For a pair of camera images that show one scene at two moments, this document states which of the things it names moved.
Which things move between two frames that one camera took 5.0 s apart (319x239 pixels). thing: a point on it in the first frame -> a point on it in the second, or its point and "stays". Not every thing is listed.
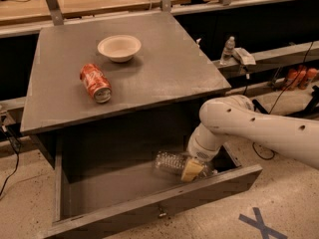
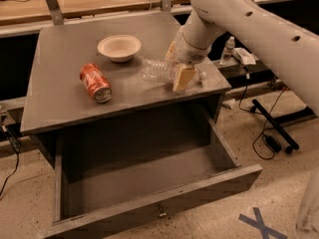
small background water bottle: (227, 51) stays
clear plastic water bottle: (174, 163) -> (165, 71)
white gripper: (200, 152) -> (186, 54)
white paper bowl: (119, 48) stays
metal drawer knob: (161, 212) stays
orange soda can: (95, 82) stays
